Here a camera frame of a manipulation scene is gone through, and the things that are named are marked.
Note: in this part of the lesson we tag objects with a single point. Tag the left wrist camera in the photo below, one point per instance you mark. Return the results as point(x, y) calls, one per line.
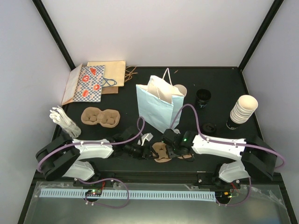
point(144, 138)

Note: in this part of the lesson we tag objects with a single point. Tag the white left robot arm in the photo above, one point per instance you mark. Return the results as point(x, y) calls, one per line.
point(69, 157)

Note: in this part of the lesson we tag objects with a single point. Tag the brown kraft paper bag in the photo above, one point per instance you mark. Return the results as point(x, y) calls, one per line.
point(110, 90)

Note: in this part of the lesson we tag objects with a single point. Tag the tall stack of paper cups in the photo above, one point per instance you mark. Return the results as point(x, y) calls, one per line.
point(242, 111)

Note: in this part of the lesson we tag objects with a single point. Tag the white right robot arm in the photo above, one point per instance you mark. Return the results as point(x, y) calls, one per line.
point(250, 157)

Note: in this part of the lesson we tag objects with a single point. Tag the white orange-edged paper bag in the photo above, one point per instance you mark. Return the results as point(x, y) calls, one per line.
point(71, 85)

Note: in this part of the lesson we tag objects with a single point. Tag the black paper cup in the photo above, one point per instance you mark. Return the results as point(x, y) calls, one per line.
point(202, 98)

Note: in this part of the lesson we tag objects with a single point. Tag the small electronics board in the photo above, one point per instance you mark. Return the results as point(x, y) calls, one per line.
point(93, 192)

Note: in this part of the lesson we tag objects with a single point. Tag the light blue paper bag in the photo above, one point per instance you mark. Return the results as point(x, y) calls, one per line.
point(159, 102)

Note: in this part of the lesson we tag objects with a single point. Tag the single cardboard cup carrier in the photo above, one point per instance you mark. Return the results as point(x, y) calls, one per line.
point(160, 149)

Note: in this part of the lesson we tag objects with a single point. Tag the blue checkered paper bag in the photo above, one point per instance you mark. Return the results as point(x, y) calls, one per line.
point(90, 83)

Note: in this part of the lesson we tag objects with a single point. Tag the light blue slotted cable duct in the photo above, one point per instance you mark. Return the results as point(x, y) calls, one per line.
point(131, 194)

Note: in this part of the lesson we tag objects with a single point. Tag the tan kraft paper bag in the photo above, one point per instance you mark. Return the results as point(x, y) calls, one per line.
point(116, 73)

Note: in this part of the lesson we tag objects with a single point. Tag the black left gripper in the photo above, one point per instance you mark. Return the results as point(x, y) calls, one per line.
point(143, 155)

